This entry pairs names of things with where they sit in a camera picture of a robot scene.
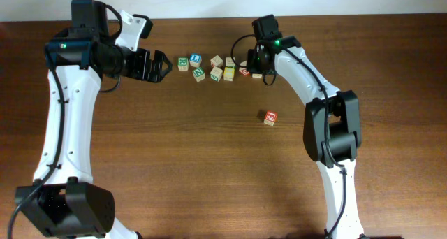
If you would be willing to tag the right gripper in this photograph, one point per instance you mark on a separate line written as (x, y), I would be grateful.
(251, 56)

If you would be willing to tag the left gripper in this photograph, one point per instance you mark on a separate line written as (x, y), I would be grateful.
(140, 69)

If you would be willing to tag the wooden block with 5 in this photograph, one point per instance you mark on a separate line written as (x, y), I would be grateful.
(243, 69)

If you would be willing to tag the green N block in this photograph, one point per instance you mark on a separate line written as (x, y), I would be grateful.
(198, 74)

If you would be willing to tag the red E block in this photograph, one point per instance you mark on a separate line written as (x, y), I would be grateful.
(270, 118)

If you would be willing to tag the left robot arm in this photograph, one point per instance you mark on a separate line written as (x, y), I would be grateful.
(62, 200)

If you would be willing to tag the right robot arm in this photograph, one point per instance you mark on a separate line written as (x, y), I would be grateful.
(331, 134)

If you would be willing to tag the green R block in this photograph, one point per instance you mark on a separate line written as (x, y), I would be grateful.
(183, 64)

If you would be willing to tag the yellow K block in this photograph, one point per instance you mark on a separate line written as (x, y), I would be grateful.
(230, 62)

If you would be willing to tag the yellow framed block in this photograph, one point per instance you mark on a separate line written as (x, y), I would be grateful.
(229, 73)

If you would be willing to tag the blue L block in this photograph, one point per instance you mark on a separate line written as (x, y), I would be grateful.
(195, 60)

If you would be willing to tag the wooden block with 2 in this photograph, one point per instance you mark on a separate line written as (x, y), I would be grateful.
(216, 61)

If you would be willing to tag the wooden block with 9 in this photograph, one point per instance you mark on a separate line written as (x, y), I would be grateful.
(216, 74)

